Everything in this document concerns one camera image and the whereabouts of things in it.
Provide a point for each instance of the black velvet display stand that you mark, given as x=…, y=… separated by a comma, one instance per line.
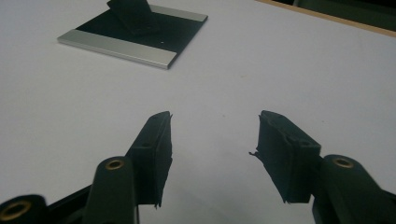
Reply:
x=134, y=17

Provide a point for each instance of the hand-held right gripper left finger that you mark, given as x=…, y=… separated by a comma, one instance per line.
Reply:
x=152, y=155

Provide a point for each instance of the black tray with silver edges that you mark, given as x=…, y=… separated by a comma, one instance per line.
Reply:
x=124, y=48

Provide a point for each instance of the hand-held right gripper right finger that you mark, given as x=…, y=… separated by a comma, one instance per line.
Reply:
x=286, y=155

